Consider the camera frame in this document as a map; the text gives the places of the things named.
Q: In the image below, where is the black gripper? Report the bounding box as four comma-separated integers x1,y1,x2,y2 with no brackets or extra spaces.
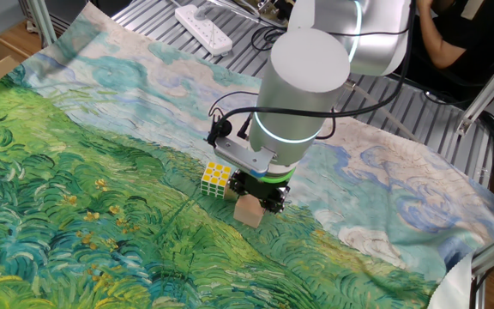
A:
228,170,292,215

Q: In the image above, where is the small wooden block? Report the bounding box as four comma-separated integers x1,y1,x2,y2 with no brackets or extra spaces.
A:
232,194,267,229

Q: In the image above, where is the Rubik's cube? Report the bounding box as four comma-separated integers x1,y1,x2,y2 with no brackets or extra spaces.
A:
200,161,233,200

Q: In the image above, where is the Van Gogh print cloth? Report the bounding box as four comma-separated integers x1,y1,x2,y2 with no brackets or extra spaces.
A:
0,2,494,309

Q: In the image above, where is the white power strip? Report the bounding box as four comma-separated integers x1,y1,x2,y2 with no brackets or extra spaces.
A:
174,3,234,57

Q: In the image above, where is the person in black shirt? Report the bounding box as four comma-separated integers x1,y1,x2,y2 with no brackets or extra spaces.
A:
409,0,494,94

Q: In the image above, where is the green flange ring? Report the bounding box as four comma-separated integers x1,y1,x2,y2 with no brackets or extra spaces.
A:
257,166,297,185

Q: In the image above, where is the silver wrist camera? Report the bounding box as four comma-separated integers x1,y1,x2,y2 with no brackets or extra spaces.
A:
212,136,274,177

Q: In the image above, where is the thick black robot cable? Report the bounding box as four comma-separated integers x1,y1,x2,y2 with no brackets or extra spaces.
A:
206,0,416,148

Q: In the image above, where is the grey hose with connector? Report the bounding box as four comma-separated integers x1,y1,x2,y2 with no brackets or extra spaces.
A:
344,79,422,143

